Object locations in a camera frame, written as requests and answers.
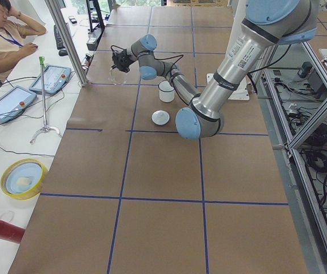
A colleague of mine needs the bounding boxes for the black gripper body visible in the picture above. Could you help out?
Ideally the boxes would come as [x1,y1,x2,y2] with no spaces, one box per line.
[112,50,132,70]

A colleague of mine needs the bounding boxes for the clear plastic funnel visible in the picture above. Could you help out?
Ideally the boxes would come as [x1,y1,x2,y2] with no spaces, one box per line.
[109,67,127,86]

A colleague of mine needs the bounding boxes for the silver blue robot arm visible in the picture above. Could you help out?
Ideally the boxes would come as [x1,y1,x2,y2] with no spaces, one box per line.
[112,0,320,140]

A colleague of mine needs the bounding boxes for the white enamel mug blue rim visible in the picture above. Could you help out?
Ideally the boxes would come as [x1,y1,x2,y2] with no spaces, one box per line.
[158,80,175,103]

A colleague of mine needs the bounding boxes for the black computer mouse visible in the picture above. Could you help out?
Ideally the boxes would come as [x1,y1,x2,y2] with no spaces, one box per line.
[58,49,68,57]

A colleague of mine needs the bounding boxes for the black keyboard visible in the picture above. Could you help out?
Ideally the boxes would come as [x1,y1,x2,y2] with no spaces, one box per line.
[53,25,65,50]

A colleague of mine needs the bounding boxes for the far teach pendant tablet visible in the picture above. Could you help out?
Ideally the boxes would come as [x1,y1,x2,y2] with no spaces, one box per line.
[29,65,71,95]

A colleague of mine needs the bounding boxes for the teach pendant tablet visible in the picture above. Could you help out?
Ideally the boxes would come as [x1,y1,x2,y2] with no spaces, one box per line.
[0,86,37,123]
[29,65,71,95]

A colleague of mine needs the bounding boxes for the white ceramic lid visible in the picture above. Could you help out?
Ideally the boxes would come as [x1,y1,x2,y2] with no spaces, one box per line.
[151,110,170,126]

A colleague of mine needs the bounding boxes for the seated person beige shirt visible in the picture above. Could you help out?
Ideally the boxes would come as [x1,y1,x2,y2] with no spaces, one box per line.
[0,1,46,82]

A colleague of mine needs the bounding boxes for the near teach pendant tablet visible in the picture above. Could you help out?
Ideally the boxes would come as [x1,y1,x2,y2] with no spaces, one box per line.
[0,86,37,123]

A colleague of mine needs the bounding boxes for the blue plate in tape roll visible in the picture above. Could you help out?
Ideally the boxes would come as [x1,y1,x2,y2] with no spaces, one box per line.
[6,163,42,194]

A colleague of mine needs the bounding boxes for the yellow tape roll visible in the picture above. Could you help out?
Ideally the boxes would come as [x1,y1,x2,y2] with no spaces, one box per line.
[0,158,48,200]

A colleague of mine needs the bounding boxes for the red cardboard tube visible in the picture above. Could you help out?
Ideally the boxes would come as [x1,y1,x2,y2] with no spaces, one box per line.
[0,220,25,244]

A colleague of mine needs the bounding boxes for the aluminium frame post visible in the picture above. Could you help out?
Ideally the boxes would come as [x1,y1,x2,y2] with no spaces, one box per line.
[45,0,88,87]

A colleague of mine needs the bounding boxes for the metal grabber stick green handle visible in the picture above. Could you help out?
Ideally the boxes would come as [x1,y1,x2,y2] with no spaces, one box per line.
[30,56,62,144]

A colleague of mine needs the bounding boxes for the aluminium frame rail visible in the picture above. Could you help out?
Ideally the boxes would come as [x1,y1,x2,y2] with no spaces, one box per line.
[256,43,327,273]

